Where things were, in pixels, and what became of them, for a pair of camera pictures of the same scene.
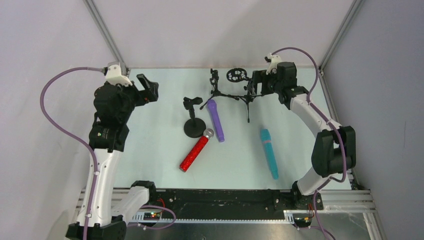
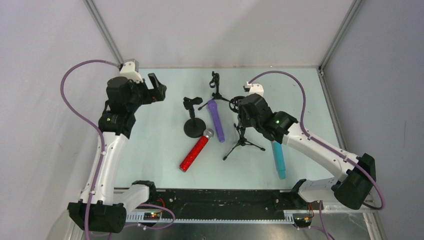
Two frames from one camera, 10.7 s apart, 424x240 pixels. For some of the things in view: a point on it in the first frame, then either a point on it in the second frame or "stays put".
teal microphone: x=268 y=145 to x=279 y=160
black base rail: x=191 y=204 stays put
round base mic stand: x=194 y=127 stays put
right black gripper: x=256 y=79 to x=241 y=110
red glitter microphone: x=208 y=134 stays put
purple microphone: x=213 y=108 stays put
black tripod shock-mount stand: x=260 y=83 to x=234 y=106
